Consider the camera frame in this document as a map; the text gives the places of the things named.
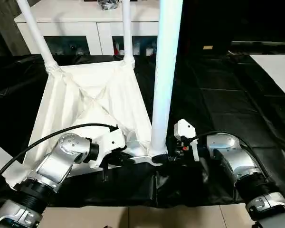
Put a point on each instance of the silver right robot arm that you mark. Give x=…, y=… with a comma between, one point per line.
x=237, y=161

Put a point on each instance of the black mat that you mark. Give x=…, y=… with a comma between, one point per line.
x=228, y=107

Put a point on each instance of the grey curtain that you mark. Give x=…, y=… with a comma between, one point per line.
x=2, y=26

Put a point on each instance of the black box with yellow label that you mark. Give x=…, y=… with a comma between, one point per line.
x=240, y=21

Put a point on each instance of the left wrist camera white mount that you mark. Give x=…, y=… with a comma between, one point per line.
x=109, y=142

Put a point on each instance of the white side table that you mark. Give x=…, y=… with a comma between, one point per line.
x=275, y=71

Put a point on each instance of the white cabinet with glass doors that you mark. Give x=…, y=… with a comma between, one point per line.
x=73, y=19

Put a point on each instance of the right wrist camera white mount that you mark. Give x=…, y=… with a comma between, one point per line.
x=184, y=129

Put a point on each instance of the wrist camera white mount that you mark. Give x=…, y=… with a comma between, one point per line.
x=109, y=142
x=184, y=129

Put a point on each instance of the white plastic table top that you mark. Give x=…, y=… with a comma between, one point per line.
x=90, y=83

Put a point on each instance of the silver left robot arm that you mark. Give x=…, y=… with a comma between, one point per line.
x=61, y=161

